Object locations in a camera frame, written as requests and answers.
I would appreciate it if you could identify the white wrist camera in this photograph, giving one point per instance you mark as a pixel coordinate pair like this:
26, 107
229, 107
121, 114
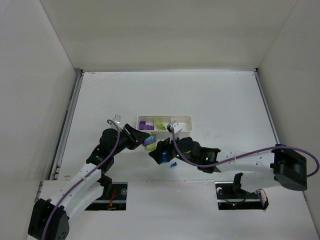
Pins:
117, 119
174, 128

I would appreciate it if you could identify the lime green lego brick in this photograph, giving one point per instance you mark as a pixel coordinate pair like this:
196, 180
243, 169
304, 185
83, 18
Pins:
160, 125

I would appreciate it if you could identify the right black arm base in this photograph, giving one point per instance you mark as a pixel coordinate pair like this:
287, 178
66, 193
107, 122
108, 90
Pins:
231, 197

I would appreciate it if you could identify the purple round lego piece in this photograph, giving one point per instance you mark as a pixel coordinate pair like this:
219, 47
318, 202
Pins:
149, 140

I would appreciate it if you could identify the blue arch lego piece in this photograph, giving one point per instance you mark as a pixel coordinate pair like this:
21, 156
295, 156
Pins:
165, 157

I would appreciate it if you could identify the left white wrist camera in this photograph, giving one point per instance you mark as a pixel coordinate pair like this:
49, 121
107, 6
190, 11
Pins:
117, 119

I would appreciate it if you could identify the lime lego plate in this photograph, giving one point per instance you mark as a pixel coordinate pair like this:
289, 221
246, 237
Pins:
151, 147

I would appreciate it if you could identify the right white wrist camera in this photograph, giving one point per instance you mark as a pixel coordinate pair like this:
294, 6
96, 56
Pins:
174, 128

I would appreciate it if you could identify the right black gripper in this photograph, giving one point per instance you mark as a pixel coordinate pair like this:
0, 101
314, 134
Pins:
165, 150

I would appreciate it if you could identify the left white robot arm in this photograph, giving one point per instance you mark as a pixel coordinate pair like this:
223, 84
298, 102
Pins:
51, 218

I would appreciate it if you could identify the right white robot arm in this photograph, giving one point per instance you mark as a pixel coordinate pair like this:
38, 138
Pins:
288, 169

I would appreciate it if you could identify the white three-compartment tray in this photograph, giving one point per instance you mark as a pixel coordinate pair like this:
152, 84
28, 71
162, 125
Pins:
184, 120

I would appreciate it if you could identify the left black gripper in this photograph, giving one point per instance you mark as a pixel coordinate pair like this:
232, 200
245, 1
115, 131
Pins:
131, 137

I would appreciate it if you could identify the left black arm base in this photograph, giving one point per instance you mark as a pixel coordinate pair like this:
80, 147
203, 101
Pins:
114, 198

